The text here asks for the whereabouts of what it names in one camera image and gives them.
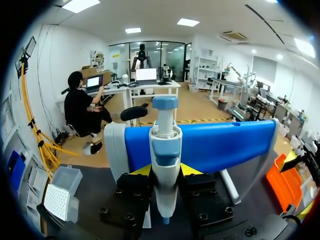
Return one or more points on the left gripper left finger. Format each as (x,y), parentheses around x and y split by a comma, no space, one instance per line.
(130,197)

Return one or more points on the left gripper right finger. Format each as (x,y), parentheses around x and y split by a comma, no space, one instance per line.
(205,200)

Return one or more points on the white and blue pipette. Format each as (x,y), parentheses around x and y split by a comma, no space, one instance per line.
(165,180)

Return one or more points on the pipette stand with blue panel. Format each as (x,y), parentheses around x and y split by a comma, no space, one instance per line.
(215,145)

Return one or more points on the clear pipette tip box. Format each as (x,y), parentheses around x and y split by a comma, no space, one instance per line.
(58,200)

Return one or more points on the orange plastic basket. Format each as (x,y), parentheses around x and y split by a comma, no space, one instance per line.
(285,182)

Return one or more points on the person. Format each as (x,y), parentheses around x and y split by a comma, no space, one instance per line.
(76,110)

